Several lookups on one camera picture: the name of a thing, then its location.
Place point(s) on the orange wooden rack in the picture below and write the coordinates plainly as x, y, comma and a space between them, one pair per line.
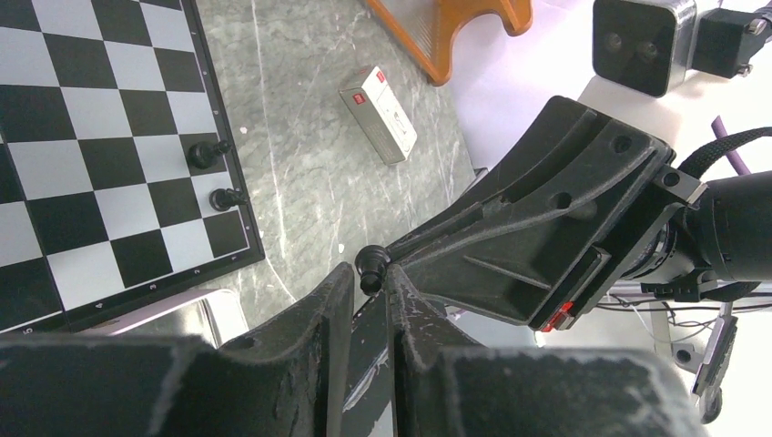
427, 29

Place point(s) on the black and white chessboard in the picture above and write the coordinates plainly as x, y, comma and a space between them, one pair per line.
101, 213

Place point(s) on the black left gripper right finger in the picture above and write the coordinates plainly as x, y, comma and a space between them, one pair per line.
445, 383

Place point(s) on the silver tin box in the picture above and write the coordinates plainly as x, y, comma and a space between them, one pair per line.
216, 316

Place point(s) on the black chess pawn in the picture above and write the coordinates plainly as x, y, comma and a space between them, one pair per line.
223, 199
205, 154
371, 264

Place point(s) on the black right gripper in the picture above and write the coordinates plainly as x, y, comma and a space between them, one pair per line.
581, 201

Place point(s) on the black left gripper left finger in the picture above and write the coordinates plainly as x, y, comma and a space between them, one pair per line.
287, 377

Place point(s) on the small white red box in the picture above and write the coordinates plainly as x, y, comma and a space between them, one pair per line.
369, 97

